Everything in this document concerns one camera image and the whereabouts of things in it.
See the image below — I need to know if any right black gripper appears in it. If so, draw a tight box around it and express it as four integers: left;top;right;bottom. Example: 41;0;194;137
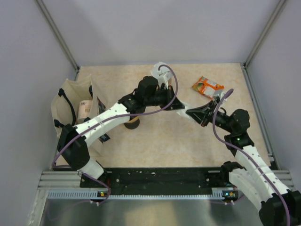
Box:
186;100;234;133

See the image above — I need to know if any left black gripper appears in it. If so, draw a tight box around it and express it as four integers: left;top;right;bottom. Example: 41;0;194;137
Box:
144;86;184;111

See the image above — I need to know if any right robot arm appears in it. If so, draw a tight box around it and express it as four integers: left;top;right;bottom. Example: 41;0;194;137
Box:
184;101;301;226

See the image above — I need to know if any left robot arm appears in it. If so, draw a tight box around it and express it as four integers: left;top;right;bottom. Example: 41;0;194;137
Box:
57;76;185;187

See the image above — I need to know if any orange snack packet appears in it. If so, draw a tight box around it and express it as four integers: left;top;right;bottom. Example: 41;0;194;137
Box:
192;76;224;99

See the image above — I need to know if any dark glass carafe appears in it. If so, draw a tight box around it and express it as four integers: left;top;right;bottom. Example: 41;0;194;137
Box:
124;118;140;129

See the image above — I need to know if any pink cup in bag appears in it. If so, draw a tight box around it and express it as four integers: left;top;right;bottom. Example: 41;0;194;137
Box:
77;100;93;124

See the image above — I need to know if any beige canvas tote bag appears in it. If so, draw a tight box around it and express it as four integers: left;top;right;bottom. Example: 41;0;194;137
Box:
51;74;111;157

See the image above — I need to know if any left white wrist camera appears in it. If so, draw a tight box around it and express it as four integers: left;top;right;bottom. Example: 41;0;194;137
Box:
157;71;173;89

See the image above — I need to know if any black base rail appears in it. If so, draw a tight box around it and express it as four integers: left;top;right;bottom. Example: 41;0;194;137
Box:
77;167;250;196

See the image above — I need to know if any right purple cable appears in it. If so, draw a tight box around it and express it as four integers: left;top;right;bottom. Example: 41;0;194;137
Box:
212;89;291;226

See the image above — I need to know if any aluminium frame rail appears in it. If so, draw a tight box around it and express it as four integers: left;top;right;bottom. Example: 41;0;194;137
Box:
37;170;294;201

